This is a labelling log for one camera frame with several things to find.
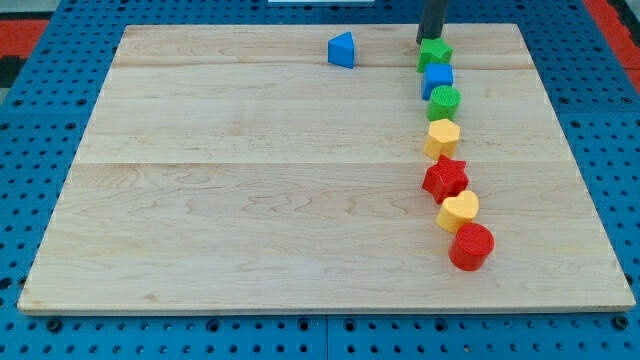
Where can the yellow heart block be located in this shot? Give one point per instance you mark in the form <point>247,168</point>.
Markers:
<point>458,211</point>

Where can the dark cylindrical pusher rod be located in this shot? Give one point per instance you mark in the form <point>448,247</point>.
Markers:
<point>432,19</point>

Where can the red cylinder block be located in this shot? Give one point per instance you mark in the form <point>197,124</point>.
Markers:
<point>472,245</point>

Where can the blue triangle block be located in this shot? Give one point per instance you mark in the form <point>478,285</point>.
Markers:
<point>341,50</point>

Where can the light wooden board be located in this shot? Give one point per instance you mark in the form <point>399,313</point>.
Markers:
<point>231,170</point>

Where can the green cylinder block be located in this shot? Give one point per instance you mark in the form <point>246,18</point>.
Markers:
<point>443,103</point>

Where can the green star block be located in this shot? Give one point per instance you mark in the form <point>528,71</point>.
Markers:
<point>433,51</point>

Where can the red star block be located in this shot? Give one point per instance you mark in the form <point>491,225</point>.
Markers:
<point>446,178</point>

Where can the blue cube block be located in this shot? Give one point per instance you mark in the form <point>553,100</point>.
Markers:
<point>435,75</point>

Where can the yellow hexagon block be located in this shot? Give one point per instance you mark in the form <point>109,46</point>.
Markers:
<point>442,139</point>

